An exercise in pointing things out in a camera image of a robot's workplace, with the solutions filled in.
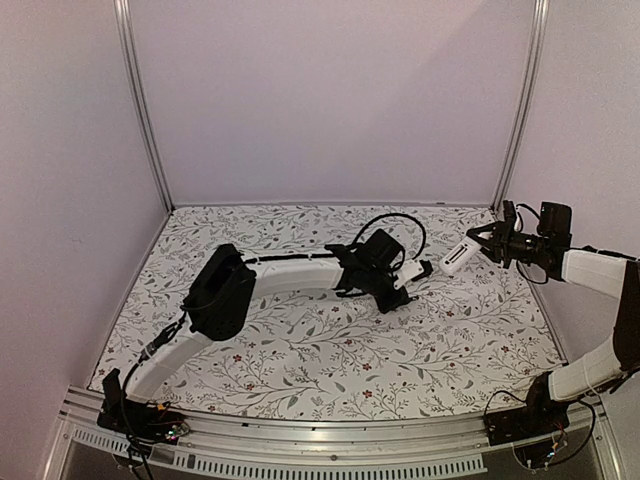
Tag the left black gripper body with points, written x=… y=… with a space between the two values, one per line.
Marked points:
x=385 y=305

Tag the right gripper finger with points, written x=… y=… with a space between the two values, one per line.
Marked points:
x=492 y=250
x=484 y=232

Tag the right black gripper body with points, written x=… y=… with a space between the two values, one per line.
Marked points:
x=498 y=242

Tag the white remote control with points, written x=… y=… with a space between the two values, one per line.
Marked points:
x=459 y=255

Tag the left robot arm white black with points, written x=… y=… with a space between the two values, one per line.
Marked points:
x=217 y=303

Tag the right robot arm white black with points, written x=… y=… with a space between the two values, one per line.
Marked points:
x=609 y=273

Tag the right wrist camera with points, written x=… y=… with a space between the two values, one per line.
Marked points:
x=511 y=216

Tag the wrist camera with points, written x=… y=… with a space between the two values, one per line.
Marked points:
x=511 y=216
x=411 y=271

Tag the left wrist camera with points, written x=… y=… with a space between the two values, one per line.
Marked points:
x=411 y=271

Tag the front aluminium rail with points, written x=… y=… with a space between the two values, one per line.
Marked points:
x=229 y=447

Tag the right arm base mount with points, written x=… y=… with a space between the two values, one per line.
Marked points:
x=537 y=415

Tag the right aluminium frame post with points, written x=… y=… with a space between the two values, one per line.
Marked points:
x=532 y=64

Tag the aluminium frame post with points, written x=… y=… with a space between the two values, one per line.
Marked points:
x=134 y=75
x=532 y=64

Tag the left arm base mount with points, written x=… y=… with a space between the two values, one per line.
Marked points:
x=144 y=421

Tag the left aluminium frame post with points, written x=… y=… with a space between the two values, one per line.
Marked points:
x=134 y=75

